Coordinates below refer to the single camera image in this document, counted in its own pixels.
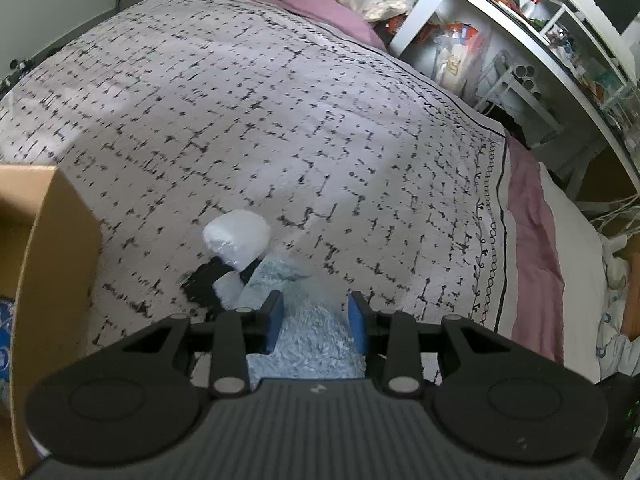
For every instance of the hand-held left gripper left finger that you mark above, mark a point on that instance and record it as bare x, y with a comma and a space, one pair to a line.
275, 322

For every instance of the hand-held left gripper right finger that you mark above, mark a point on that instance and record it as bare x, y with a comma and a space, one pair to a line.
356, 322

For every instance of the blue fluffy cloth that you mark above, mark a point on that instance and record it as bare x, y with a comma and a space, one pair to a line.
315, 340

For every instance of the brown cardboard box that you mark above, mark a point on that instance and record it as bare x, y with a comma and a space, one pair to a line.
55, 260

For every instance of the blue tissue pack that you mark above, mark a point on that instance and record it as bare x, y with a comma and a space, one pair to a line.
5, 345

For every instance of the black soft cloth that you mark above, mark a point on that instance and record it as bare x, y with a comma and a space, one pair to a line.
205, 285

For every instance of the white black-patterned blanket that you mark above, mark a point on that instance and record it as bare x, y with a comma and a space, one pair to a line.
250, 110

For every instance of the red and white plastic bag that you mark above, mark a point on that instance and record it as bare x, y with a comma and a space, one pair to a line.
457, 55

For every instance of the row of cardboard tubes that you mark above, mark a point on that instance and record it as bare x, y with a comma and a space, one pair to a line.
529, 82

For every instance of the white desk with black top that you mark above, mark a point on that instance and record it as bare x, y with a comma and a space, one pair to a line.
430, 7

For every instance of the white monitor riser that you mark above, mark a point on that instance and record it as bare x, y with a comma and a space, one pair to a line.
555, 17

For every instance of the white keyboard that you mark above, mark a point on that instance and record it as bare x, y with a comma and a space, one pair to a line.
590, 2

